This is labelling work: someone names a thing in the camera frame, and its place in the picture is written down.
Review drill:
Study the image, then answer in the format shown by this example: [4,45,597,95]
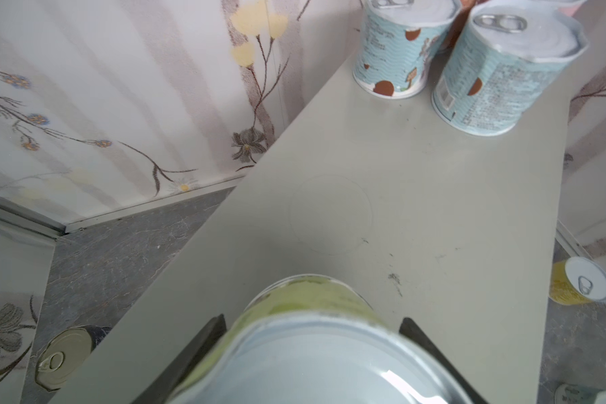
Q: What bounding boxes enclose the grey metal cabinet box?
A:
[54,62,571,403]

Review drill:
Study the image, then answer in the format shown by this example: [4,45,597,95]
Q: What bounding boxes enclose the teal labelled white-lid can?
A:
[353,0,462,99]

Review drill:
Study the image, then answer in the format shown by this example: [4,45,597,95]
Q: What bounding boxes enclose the orange labelled can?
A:
[439,0,485,53]

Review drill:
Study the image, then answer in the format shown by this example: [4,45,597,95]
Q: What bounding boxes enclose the green labelled can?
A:
[168,274,471,403]

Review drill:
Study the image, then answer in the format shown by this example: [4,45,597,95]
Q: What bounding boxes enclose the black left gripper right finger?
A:
[399,317,488,404]

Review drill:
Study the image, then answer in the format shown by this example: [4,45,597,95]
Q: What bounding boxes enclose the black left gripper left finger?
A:
[132,314,227,404]

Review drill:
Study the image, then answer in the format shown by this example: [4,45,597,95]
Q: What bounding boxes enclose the light blue can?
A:
[431,1,588,136]

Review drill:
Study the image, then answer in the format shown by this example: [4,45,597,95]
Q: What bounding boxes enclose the pink fruit labelled can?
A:
[544,0,586,17]

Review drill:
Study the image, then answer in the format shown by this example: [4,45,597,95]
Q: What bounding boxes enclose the yellow labelled can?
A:
[549,257,606,306]

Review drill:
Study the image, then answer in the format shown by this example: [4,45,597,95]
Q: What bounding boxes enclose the dark blue tomato can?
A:
[35,325,112,392]

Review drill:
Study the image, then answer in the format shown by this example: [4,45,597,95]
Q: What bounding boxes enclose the white-lid can front right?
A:
[554,384,606,404]

